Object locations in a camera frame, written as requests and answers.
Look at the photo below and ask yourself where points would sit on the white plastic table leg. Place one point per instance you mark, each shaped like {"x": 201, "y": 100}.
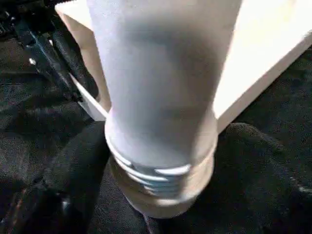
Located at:
{"x": 158, "y": 85}

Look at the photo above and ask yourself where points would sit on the white plastic table top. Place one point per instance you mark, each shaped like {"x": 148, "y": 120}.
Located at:
{"x": 268, "y": 36}

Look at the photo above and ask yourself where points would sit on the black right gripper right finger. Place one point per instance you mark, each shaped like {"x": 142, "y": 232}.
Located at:
{"x": 263, "y": 190}

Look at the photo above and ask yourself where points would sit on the black table mat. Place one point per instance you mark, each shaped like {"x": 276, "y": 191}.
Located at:
{"x": 24, "y": 122}

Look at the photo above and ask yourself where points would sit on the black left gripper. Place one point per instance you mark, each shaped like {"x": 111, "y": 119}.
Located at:
{"x": 24, "y": 12}

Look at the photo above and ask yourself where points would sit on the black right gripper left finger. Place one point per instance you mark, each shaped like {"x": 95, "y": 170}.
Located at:
{"x": 78, "y": 185}

